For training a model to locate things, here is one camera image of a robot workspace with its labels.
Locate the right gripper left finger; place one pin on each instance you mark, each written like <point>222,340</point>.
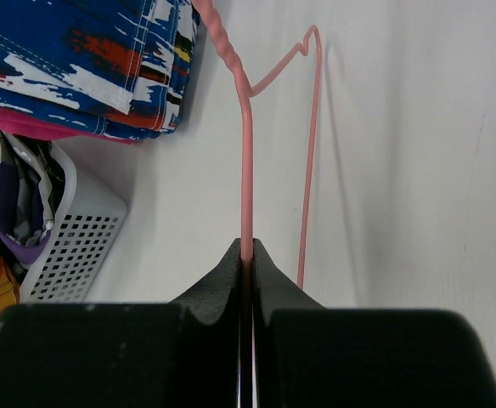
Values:
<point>184,353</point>

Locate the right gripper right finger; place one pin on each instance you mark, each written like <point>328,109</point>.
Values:
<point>310,356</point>

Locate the purple grey patterned trousers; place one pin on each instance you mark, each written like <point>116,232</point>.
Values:
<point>32,184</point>

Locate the pink trousers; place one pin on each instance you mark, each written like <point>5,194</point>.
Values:
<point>18,123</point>

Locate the blue white patterned trousers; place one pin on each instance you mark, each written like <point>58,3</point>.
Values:
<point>112,68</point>

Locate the white plastic basket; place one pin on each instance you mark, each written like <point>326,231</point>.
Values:
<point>89,217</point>

